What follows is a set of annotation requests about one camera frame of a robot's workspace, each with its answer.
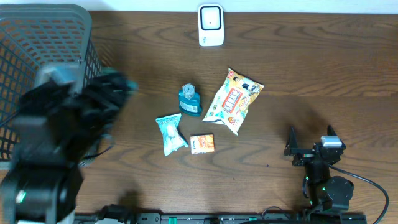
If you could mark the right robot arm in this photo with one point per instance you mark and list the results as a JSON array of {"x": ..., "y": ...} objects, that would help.
[{"x": 328, "y": 194}]

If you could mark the grey plastic mesh basket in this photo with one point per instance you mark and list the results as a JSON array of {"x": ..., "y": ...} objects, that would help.
[{"x": 33, "y": 35}]

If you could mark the teal mouthwash bottle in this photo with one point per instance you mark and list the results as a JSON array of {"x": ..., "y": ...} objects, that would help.
[{"x": 189, "y": 100}]

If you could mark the yellow snack bag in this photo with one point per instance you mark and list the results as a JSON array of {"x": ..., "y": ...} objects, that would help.
[{"x": 231, "y": 102}]

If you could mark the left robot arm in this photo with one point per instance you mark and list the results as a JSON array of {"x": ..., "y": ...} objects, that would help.
[{"x": 60, "y": 123}]

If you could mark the small dark green box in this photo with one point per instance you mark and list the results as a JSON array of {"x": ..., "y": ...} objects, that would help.
[{"x": 121, "y": 80}]

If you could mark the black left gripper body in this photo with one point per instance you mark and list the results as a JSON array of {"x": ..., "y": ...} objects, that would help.
[{"x": 97, "y": 104}]

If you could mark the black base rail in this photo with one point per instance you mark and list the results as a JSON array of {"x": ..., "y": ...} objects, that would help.
[{"x": 123, "y": 215}]

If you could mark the light teal candy packet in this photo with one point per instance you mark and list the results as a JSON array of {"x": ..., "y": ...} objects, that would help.
[{"x": 172, "y": 139}]

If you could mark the white barcode scanner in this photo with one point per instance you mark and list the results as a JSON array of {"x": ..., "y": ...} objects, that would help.
[{"x": 210, "y": 25}]

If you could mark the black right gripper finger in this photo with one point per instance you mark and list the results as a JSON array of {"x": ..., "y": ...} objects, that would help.
[
  {"x": 291, "y": 146},
  {"x": 330, "y": 131}
]

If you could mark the small orange box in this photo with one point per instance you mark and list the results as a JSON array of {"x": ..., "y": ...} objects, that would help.
[{"x": 202, "y": 144}]

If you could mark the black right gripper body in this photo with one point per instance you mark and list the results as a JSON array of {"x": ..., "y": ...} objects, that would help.
[{"x": 304, "y": 157}]

